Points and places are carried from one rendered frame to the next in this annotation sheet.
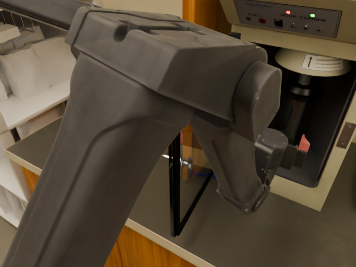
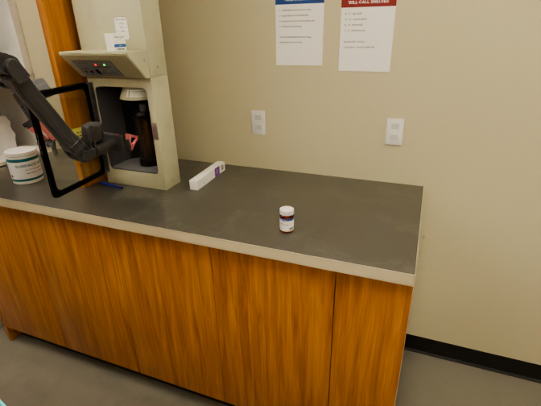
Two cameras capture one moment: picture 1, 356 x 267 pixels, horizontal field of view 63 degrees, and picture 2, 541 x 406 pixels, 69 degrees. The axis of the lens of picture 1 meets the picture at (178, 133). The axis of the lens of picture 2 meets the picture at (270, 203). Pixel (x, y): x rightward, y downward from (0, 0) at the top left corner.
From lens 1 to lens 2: 125 cm
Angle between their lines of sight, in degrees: 14
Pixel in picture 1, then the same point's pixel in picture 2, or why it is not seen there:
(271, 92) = (16, 66)
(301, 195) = (154, 181)
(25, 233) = not seen: outside the picture
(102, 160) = not seen: outside the picture
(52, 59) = not seen: outside the picture
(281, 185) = (142, 179)
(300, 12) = (99, 64)
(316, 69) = (132, 97)
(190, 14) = (56, 71)
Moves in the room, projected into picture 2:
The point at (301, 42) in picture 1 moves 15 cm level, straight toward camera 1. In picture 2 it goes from (118, 82) to (95, 88)
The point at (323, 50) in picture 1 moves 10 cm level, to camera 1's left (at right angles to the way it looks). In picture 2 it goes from (128, 84) to (101, 85)
